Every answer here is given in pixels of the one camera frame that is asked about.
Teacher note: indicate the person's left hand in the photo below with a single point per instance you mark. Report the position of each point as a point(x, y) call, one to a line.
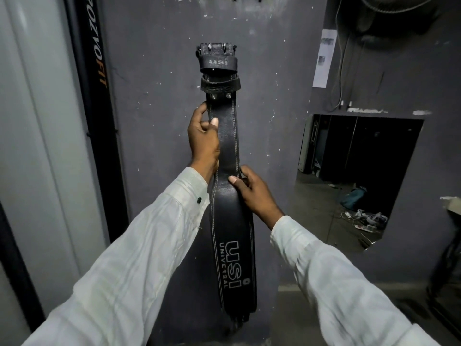
point(203, 147)

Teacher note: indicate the person's right hand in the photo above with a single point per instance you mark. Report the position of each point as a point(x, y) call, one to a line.
point(257, 198)

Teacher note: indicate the black USI leather belt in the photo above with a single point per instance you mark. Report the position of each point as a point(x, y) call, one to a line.
point(230, 219)

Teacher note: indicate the person's left forearm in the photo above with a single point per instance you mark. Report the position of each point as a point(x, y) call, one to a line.
point(126, 277)

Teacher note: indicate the person's right forearm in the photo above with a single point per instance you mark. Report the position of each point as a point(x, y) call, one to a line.
point(342, 295)

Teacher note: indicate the teal bag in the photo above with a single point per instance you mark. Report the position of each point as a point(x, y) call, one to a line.
point(354, 198)

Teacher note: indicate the pile of white items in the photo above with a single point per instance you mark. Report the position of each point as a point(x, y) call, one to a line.
point(371, 219)

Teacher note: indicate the white paper sheet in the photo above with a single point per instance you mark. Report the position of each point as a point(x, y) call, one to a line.
point(324, 61)

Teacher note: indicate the white gym machine shroud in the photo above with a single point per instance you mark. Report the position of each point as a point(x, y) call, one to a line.
point(36, 140)

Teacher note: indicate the pale slab edge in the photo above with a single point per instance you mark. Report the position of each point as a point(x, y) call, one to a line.
point(453, 205)

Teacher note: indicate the black lettered machine post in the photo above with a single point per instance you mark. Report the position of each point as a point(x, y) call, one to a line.
point(97, 104)

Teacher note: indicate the broken wall mirror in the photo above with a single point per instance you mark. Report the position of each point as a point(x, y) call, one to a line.
point(378, 158)

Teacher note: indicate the dark metal machine frame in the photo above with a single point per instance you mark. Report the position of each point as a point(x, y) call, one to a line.
point(18, 270)

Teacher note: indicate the dark wall fan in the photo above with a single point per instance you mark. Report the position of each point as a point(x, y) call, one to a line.
point(389, 17)

